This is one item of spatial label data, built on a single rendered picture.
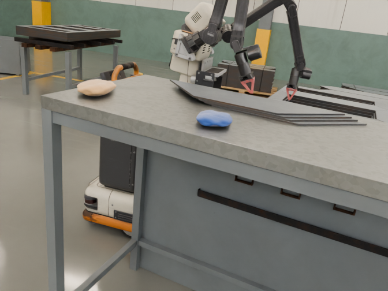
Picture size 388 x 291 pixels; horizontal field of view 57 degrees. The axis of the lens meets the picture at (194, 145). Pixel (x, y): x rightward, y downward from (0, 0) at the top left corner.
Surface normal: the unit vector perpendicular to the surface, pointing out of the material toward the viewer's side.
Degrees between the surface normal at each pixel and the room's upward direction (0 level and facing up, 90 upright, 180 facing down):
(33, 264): 0
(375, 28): 90
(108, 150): 90
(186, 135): 90
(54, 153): 90
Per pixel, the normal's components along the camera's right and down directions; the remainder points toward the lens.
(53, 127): 0.90, 0.24
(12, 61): 0.02, 0.36
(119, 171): -0.27, 0.31
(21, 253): 0.11, -0.93
